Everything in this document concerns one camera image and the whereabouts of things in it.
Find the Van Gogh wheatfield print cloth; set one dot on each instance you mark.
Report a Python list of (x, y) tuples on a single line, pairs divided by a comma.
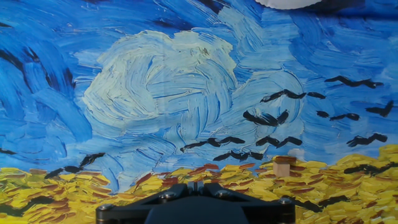
[(186, 93)]

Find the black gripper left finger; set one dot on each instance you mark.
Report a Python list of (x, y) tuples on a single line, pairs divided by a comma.
[(124, 213)]

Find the small wooden cube block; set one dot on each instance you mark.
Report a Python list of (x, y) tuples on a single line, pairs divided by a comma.
[(281, 169)]

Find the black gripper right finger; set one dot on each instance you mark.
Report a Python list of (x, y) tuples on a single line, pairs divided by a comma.
[(270, 213)]

